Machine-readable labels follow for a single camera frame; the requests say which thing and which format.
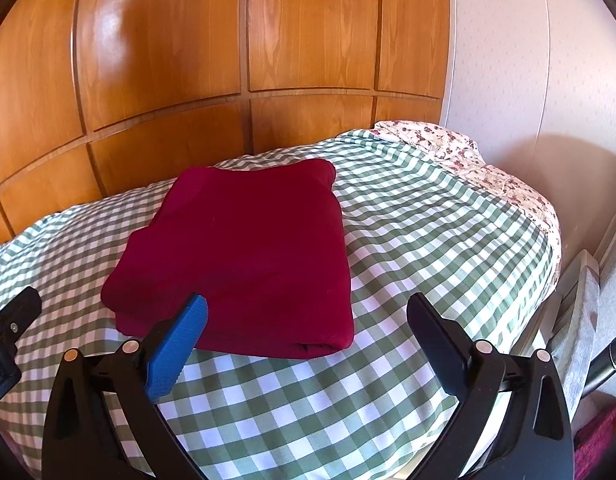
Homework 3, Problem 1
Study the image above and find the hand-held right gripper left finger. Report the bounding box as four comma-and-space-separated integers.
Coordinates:
42, 292, 209, 480

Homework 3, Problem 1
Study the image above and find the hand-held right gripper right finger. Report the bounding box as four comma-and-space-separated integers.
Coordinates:
407, 292, 576, 480

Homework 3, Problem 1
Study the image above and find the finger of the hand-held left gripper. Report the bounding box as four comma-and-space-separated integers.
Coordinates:
0, 287, 43, 357

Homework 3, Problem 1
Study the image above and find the dark red knit sweater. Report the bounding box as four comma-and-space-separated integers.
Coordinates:
101, 158, 356, 361

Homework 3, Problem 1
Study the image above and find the green white checkered blanket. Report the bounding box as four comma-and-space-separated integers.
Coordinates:
0, 129, 558, 480

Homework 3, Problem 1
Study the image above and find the grey ironing board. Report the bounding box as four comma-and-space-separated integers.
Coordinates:
550, 250, 602, 403

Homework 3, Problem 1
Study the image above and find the magenta cloth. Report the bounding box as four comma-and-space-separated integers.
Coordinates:
572, 400, 616, 480

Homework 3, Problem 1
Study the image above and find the floral bed sheet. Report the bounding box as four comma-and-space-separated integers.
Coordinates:
373, 120, 562, 283

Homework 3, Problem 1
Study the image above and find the wooden headboard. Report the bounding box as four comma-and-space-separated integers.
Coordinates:
0, 0, 451, 250

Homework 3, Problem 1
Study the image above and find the black cylindrical handle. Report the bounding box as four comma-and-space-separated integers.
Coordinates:
582, 332, 616, 402

